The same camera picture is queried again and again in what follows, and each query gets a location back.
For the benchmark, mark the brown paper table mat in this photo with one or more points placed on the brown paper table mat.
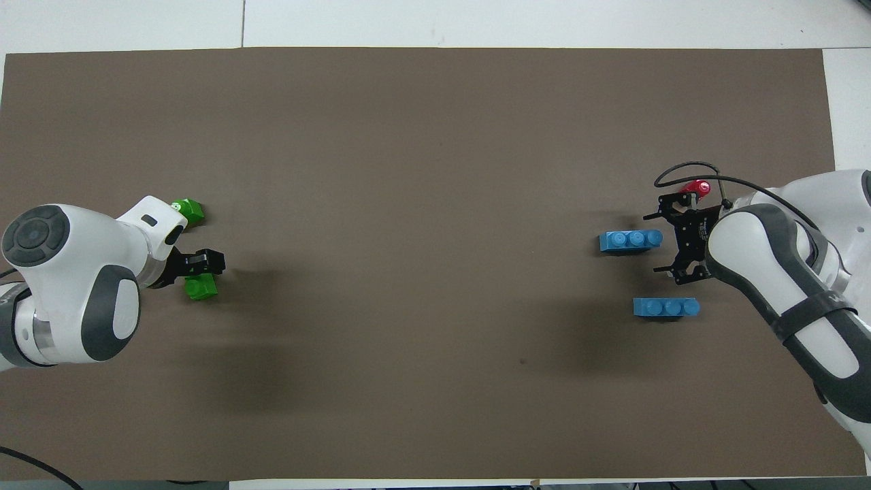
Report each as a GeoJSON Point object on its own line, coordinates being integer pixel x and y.
{"type": "Point", "coordinates": [422, 204]}

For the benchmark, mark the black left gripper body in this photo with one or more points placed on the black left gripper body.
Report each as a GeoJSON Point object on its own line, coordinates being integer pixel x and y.
{"type": "Point", "coordinates": [180, 265]}

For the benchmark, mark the green two-stud toy brick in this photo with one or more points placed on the green two-stud toy brick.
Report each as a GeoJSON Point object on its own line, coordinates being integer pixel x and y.
{"type": "Point", "coordinates": [190, 212]}
{"type": "Point", "coordinates": [202, 288]}

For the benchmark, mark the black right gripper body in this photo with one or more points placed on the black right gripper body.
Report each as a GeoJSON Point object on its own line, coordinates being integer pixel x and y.
{"type": "Point", "coordinates": [694, 238]}

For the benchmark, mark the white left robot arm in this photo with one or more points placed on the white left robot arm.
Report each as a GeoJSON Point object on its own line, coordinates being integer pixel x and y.
{"type": "Point", "coordinates": [68, 286]}

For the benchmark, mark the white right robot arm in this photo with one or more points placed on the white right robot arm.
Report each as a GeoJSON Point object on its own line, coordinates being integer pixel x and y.
{"type": "Point", "coordinates": [782, 286]}

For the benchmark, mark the red one-stud toy brick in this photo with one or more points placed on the red one-stud toy brick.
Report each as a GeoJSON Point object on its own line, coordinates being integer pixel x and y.
{"type": "Point", "coordinates": [698, 187]}

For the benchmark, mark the blue three-stud toy brick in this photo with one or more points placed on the blue three-stud toy brick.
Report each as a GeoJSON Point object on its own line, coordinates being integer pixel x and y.
{"type": "Point", "coordinates": [629, 242]}
{"type": "Point", "coordinates": [665, 308]}

